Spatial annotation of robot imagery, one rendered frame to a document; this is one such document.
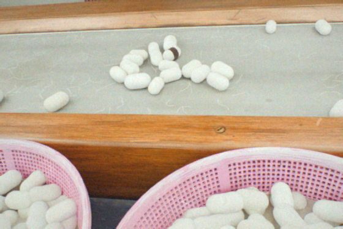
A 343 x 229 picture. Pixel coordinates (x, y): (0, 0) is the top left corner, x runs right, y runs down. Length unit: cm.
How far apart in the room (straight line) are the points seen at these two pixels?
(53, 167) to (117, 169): 7
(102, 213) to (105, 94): 17
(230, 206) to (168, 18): 44
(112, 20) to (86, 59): 13
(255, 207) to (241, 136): 7
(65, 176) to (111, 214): 8
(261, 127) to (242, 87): 12
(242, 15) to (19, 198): 48
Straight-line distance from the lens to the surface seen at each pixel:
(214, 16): 66
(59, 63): 61
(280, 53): 55
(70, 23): 73
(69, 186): 35
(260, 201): 32
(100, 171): 39
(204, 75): 47
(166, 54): 53
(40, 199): 37
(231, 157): 32
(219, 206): 31
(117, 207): 41
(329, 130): 37
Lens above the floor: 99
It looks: 37 degrees down
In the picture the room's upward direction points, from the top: 7 degrees counter-clockwise
